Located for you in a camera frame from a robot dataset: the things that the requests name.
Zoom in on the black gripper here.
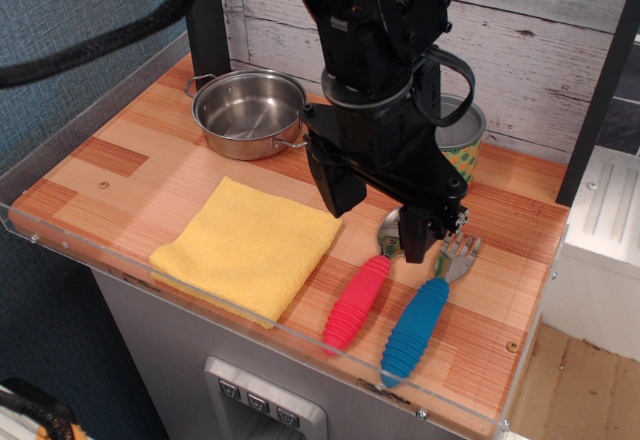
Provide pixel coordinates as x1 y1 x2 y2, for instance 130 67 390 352
301 73 468 264

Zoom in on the small stainless steel pot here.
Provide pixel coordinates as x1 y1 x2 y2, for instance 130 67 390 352
184 69 306 161

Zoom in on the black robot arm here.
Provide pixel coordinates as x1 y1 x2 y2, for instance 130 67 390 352
302 0 475 263

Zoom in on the green patterned toy can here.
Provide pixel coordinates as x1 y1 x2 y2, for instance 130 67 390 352
435 104 486 184

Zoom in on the yellow folded cloth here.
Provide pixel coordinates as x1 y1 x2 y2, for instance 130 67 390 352
150 177 341 329

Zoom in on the clear acrylic table guard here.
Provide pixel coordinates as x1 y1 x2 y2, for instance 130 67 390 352
1 37 568 439

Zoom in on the white toy sink unit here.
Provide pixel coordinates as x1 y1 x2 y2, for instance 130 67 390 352
541 146 639 360

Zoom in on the silver dispenser button panel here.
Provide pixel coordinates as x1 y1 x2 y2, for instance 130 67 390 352
204 356 329 439

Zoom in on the grey toy fridge cabinet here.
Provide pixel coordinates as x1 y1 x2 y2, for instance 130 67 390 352
93 270 458 439

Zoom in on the orange cloth at corner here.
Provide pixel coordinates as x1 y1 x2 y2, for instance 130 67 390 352
0 389 94 440

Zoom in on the spoon with red handle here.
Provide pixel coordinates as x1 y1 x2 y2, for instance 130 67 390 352
323 208 403 357

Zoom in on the fork with blue handle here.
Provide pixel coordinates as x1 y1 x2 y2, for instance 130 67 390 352
381 232 482 388

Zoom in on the black right upright post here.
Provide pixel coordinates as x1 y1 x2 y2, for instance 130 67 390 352
556 0 639 207

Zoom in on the black upright post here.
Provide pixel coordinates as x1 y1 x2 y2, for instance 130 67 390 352
556 0 639 207
186 0 231 75

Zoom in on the black left upright post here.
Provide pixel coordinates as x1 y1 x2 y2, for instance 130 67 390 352
186 0 231 75

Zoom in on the black braided cable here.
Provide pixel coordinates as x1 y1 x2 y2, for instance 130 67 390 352
0 0 224 89

